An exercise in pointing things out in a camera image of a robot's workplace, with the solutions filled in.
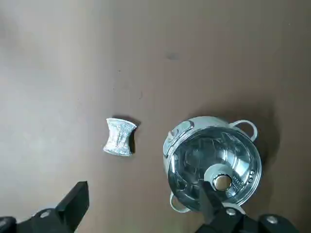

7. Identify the silver mesh sponge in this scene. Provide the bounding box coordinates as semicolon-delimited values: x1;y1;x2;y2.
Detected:
103;117;137;156

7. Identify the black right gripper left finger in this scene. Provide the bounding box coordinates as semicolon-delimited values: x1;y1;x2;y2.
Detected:
0;181;90;233

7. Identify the steel pot with glass lid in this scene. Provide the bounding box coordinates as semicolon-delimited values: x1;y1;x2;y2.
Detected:
162;115;263;215

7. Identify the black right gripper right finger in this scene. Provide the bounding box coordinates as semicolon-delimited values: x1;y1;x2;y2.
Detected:
197;181;311;233

